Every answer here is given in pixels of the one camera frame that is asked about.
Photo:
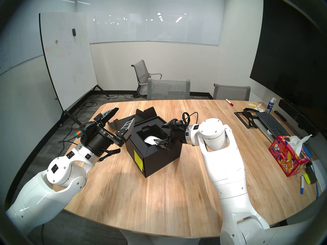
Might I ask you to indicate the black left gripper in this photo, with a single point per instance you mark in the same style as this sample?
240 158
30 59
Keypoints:
98 139

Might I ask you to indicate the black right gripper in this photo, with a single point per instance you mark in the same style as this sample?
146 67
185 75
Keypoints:
176 137

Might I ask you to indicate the white computer mouse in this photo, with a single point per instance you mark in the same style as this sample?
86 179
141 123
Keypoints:
150 140

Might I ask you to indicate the black cardboard box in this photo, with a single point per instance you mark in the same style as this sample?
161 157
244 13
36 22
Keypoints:
163 160

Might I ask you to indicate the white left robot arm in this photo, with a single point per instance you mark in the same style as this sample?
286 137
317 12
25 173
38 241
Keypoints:
51 185

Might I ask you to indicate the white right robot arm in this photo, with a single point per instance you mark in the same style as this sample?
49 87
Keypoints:
224 170

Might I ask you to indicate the red floral tissue box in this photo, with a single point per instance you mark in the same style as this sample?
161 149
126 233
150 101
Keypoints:
284 157

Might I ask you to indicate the large neon yellow sticky sheet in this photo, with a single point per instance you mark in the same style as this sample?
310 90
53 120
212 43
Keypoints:
138 160

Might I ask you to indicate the grey mesh office chair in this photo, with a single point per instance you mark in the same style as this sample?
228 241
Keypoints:
168 89
231 92

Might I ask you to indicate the grey office chair with armrests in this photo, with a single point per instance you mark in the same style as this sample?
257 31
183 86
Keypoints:
140 71

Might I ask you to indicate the red capped whiteboard marker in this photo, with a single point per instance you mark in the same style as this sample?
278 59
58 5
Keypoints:
229 102

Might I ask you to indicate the mobile whiteboard on stand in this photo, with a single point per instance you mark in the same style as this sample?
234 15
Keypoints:
69 65

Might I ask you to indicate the black folding laptop stand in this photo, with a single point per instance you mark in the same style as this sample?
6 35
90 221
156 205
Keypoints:
249 119

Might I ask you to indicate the crumpled white tissue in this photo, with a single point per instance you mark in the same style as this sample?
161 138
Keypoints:
259 107

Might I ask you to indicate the silver keyboard tray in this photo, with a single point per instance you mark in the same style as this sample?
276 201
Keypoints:
263 131

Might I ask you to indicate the black keyboard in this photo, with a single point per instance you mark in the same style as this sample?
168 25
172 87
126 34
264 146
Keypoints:
270 122

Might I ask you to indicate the whiteboard cleaner spray bottle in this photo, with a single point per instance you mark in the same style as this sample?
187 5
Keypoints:
270 107

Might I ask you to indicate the black remote control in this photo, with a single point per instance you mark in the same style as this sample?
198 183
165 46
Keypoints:
280 115

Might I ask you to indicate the white tissue sheet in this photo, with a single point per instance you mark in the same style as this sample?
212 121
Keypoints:
296 142

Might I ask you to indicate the black video conference bar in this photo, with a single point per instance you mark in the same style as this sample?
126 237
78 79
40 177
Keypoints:
299 118

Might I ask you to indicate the blue plastic swatter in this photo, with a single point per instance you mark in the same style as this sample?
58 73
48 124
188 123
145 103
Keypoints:
308 151

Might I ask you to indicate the blue capped whiteboard marker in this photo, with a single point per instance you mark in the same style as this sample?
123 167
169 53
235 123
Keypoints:
302 185

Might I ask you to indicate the yellow sticky note pad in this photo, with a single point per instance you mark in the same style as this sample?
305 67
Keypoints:
307 178

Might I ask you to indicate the black felt board eraser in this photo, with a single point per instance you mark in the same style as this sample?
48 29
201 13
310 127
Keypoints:
311 174

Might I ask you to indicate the white paper sheet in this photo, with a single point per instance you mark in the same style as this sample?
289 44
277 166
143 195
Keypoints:
322 173

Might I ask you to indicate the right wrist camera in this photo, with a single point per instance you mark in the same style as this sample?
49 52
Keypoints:
176 123

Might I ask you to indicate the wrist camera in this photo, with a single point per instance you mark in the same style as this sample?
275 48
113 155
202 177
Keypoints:
176 123
81 133

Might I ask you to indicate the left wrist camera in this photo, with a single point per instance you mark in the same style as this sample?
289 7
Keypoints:
81 133

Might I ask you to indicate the large wall glass whiteboard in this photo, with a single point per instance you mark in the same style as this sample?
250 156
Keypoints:
158 27

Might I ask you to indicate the large black wall screen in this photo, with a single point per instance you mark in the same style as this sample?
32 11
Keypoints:
291 55

